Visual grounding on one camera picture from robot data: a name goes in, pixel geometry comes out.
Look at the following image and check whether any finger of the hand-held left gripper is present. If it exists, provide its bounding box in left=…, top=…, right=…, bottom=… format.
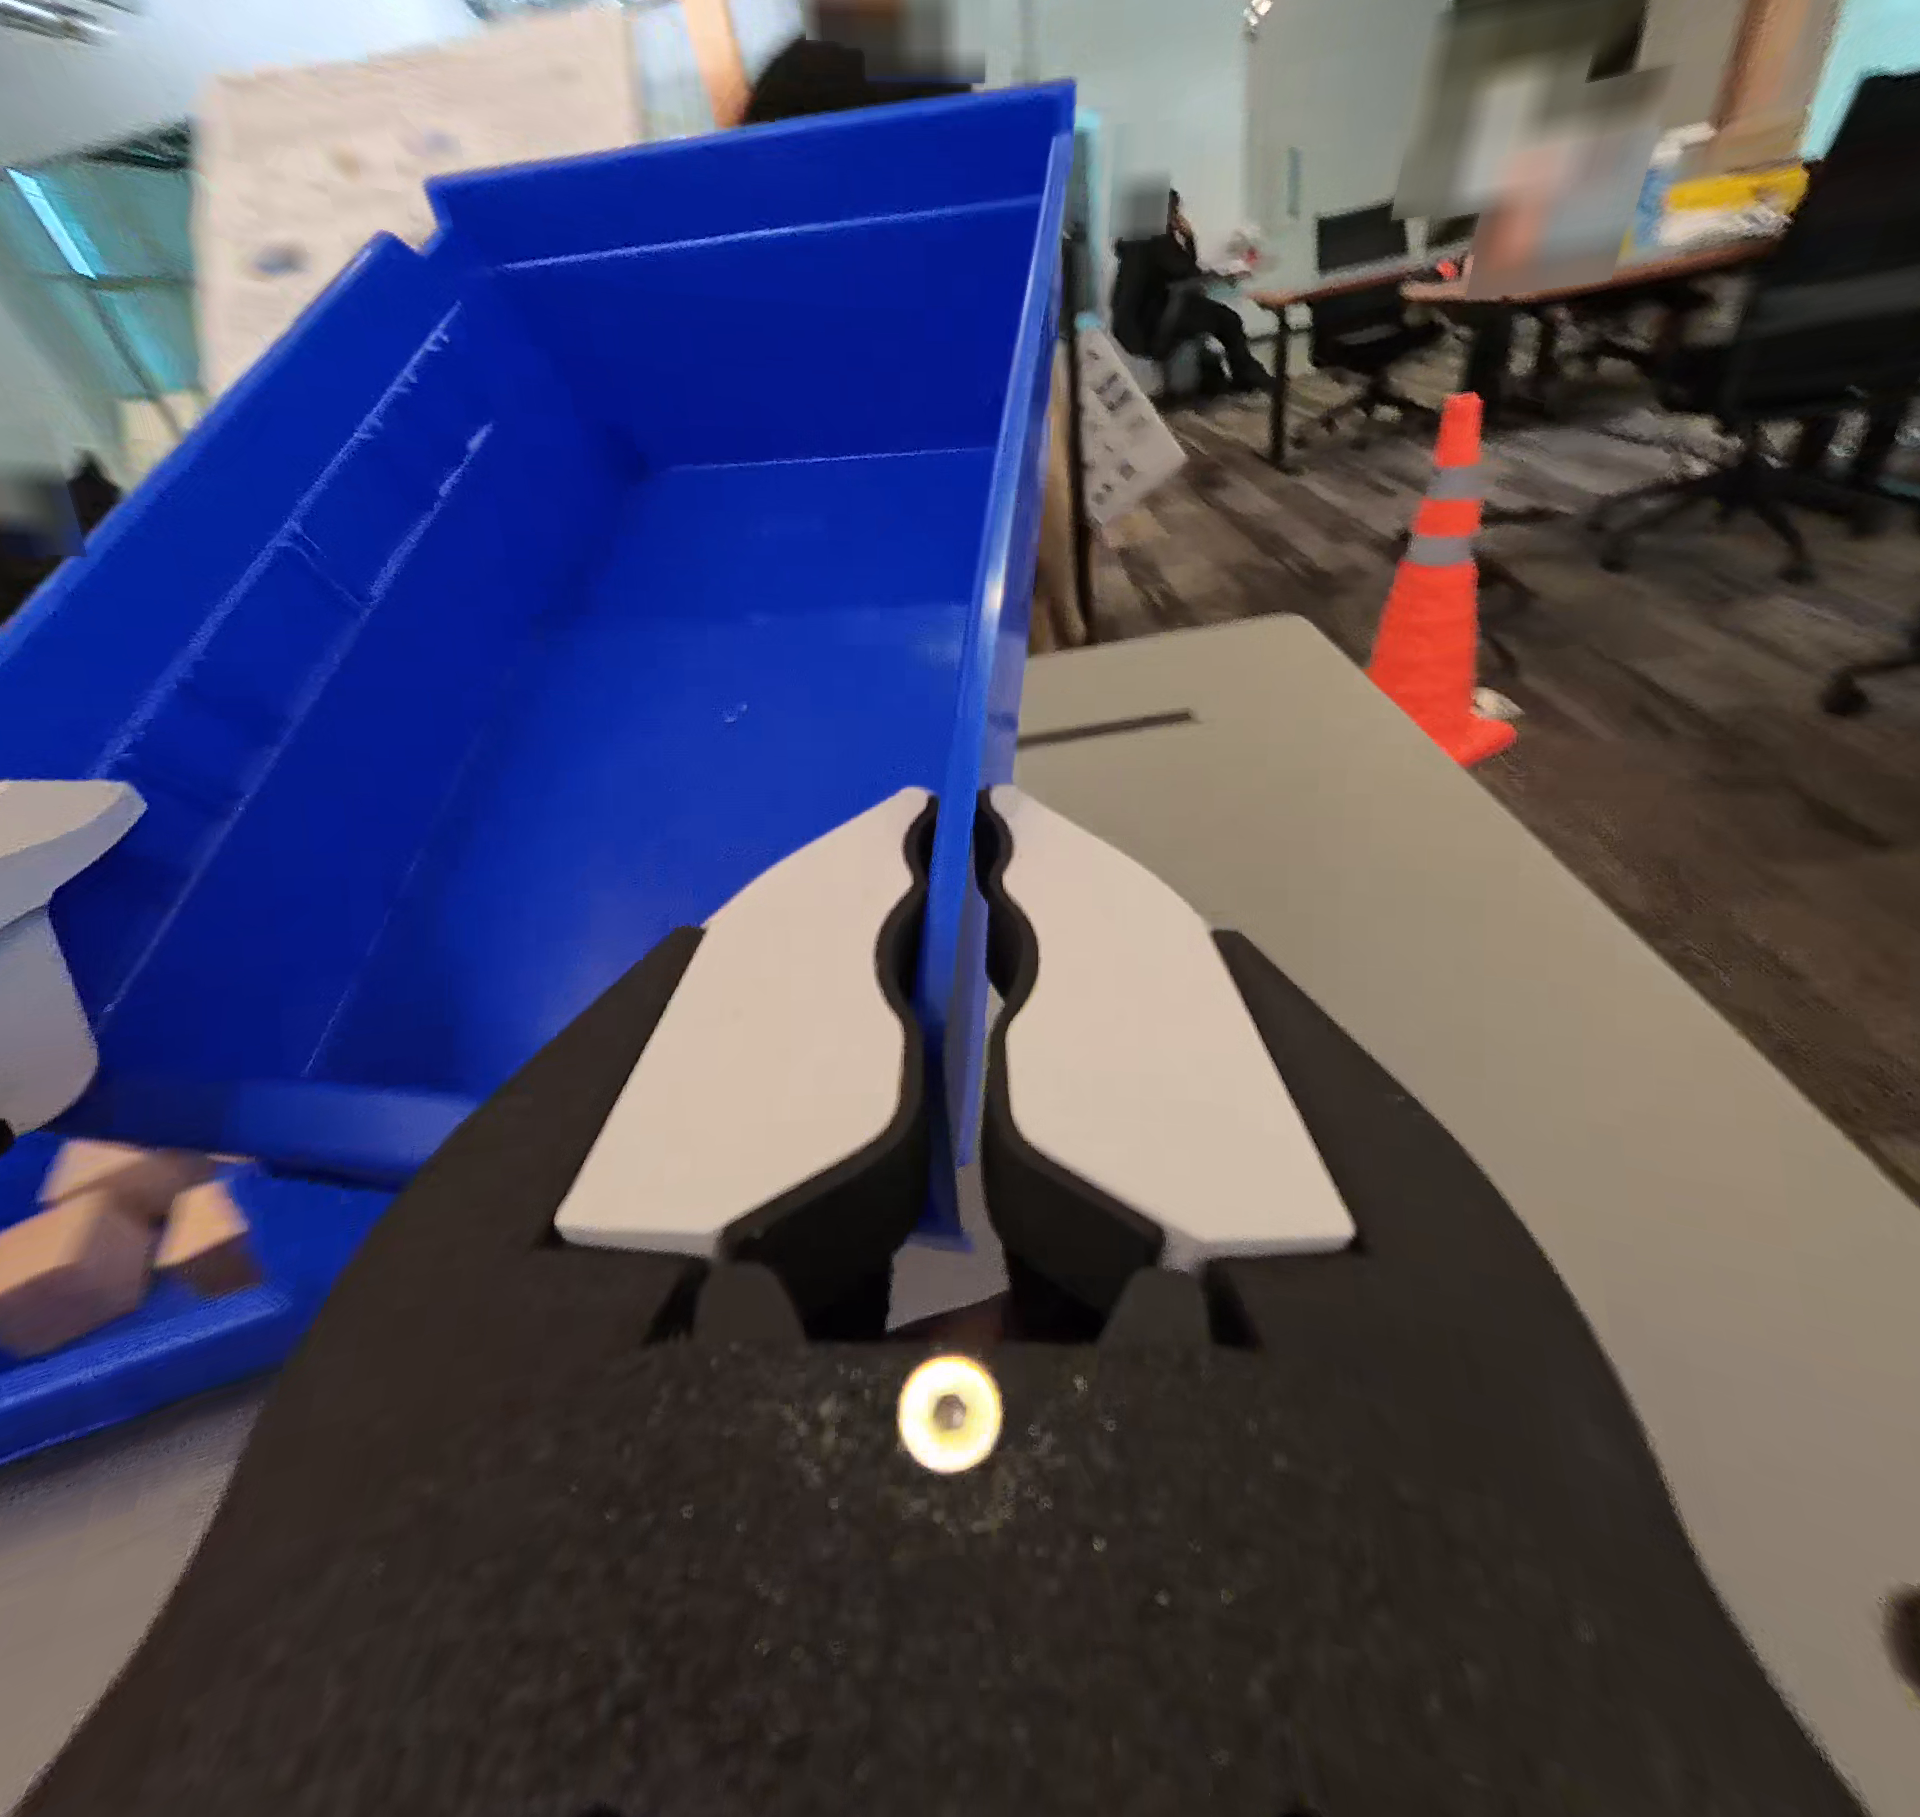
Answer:
left=0, top=777, right=146, bottom=1132

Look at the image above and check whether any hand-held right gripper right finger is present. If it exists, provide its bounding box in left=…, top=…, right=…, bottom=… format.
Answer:
left=974, top=787, right=1356, bottom=1340

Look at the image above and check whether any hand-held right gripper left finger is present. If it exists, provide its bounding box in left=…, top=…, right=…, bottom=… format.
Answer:
left=551, top=787, right=940, bottom=1340

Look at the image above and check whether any orange traffic cone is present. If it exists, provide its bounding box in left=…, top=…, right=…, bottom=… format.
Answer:
left=1365, top=391, right=1518, bottom=768

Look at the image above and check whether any white printed sheet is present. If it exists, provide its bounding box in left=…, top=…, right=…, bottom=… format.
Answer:
left=1069, top=323, right=1189, bottom=527

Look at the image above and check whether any black office chair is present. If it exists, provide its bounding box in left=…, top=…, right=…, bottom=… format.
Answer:
left=1309, top=203, right=1449, bottom=426
left=1591, top=68, right=1920, bottom=581

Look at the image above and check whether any wooden desk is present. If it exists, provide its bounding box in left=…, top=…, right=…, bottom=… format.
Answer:
left=1253, top=232, right=1788, bottom=469

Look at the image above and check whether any yellow box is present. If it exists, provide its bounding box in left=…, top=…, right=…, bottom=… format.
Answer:
left=1649, top=159, right=1812, bottom=223

